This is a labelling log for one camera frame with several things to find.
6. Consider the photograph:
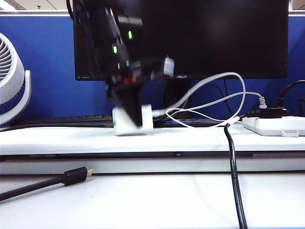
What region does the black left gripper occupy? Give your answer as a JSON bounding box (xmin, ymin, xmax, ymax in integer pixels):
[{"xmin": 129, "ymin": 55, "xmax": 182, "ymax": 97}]
[{"xmin": 104, "ymin": 57, "xmax": 153, "ymax": 127}]

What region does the white charging base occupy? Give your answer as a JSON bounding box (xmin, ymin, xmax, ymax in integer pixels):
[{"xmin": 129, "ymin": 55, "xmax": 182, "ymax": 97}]
[{"xmin": 112, "ymin": 104, "xmax": 153, "ymax": 136}]

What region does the white Type-C charging cable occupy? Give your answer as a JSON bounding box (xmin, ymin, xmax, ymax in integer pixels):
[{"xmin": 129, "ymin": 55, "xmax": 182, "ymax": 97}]
[{"xmin": 152, "ymin": 72, "xmax": 267, "ymax": 128}]

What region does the black Logitech keyboard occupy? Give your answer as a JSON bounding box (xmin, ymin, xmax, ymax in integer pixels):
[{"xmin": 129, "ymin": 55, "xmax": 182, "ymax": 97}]
[{"xmin": 10, "ymin": 114, "xmax": 172, "ymax": 128}]

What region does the blue printed mouse pad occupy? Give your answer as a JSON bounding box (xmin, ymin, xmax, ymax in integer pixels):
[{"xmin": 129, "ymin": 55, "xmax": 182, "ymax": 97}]
[{"xmin": 153, "ymin": 118, "xmax": 226, "ymax": 128}]

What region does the blue office partition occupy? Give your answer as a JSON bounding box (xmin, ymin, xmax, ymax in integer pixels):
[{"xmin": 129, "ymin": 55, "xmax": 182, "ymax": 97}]
[{"xmin": 0, "ymin": 10, "xmax": 305, "ymax": 122}]

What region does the black ASUS monitor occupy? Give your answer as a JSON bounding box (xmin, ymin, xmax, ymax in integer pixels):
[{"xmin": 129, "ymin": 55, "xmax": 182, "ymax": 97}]
[{"xmin": 72, "ymin": 0, "xmax": 289, "ymax": 113}]

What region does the white desk fan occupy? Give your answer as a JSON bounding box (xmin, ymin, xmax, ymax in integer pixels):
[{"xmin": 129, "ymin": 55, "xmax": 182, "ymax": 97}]
[{"xmin": 0, "ymin": 32, "xmax": 32, "ymax": 126}]

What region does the white power strip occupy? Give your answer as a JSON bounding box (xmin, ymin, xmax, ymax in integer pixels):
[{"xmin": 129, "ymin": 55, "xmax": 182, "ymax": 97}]
[{"xmin": 242, "ymin": 115, "xmax": 305, "ymax": 138}]

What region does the thin black monitor cable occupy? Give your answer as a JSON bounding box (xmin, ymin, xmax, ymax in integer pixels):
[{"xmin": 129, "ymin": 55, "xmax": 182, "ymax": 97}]
[
  {"xmin": 184, "ymin": 83, "xmax": 236, "ymax": 117},
  {"xmin": 223, "ymin": 80, "xmax": 233, "ymax": 113}
]

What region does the black HDMI cable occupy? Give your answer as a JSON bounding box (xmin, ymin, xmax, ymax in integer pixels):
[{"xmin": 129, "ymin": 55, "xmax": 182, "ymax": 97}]
[{"xmin": 0, "ymin": 166, "xmax": 94, "ymax": 203}]

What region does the thick black power cable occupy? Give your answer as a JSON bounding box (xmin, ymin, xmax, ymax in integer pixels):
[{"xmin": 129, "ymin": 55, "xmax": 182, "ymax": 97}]
[{"xmin": 224, "ymin": 110, "xmax": 260, "ymax": 229}]

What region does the black power plug with cord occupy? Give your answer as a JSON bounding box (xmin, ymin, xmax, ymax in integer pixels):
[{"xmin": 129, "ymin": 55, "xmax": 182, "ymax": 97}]
[{"xmin": 259, "ymin": 80, "xmax": 305, "ymax": 120}]

